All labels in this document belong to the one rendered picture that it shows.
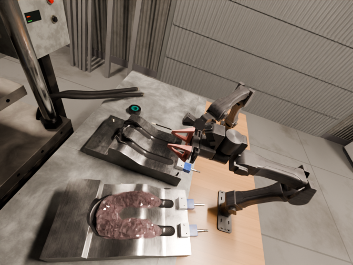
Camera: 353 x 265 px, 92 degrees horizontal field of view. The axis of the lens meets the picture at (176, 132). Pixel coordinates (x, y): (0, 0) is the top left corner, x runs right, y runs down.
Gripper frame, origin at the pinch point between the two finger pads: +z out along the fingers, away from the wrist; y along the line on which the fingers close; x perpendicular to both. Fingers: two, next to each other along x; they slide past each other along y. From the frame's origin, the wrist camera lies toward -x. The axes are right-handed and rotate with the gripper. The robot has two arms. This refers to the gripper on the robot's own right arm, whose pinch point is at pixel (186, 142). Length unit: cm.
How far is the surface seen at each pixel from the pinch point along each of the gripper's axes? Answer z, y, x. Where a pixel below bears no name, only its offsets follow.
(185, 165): 4.6, 11.1, 4.0
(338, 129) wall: -58, -218, 259
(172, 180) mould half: 12.1, 16.7, 2.7
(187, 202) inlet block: 8.9, 26.1, 11.2
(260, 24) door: -79, -192, 27
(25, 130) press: 43, 12, -72
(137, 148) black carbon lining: 12.9, 10.3, -20.4
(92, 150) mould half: 24.8, 16.3, -37.4
